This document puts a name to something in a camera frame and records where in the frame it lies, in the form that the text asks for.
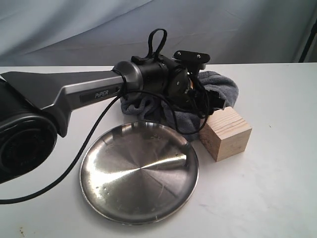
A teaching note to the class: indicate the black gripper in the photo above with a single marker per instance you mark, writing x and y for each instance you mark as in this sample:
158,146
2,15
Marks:
203,101

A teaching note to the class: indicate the grey fleece towel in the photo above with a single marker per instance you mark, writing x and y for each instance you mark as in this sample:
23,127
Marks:
152,109

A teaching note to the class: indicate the light wooden cube block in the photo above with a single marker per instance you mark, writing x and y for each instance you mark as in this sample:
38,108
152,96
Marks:
225,134

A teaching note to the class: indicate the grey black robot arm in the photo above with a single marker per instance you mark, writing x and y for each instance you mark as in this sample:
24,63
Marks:
35,108

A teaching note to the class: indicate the round stainless steel plate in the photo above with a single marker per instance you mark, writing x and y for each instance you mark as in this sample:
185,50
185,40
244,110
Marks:
139,173

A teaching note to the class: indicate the black backdrop stand pole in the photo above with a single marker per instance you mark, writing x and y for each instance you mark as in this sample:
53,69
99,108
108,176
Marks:
308,43

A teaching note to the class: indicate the grey backdrop cloth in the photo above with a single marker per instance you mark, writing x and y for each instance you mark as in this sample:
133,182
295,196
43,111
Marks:
104,32

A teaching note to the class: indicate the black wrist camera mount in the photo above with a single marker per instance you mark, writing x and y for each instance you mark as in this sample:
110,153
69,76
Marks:
193,61

